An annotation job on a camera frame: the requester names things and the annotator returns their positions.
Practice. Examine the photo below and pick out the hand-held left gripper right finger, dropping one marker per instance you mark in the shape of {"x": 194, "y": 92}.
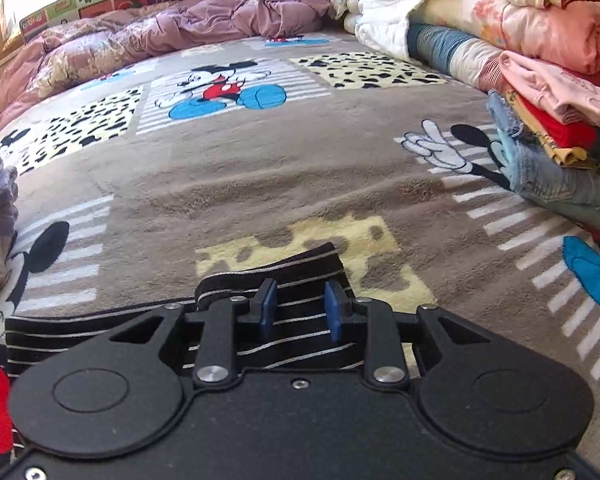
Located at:
{"x": 334, "y": 310}

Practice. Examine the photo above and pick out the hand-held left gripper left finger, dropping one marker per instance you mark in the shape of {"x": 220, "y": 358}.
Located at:
{"x": 266, "y": 310}

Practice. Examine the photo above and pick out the black white striped shirt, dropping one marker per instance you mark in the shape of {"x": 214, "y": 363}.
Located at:
{"x": 300, "y": 265}

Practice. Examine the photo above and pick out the brown cartoon printed blanket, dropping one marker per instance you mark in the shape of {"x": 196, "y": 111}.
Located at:
{"x": 280, "y": 160}

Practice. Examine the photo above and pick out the folded denim jeans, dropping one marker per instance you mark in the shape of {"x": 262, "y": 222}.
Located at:
{"x": 545, "y": 175}

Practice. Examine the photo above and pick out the mustard folded garment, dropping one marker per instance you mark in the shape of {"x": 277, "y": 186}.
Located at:
{"x": 572, "y": 156}

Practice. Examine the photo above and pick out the blue striped quilt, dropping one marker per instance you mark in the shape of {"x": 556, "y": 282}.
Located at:
{"x": 440, "y": 42}

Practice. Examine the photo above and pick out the red green folded sweater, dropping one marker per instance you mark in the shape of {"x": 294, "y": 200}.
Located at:
{"x": 570, "y": 132}

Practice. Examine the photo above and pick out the purple quilt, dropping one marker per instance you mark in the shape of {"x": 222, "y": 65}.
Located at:
{"x": 205, "y": 15}

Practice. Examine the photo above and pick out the pink folded shirt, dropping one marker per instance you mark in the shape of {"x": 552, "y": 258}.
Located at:
{"x": 545, "y": 80}

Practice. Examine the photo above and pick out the pink floral quilt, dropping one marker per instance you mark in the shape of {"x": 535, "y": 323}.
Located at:
{"x": 530, "y": 30}

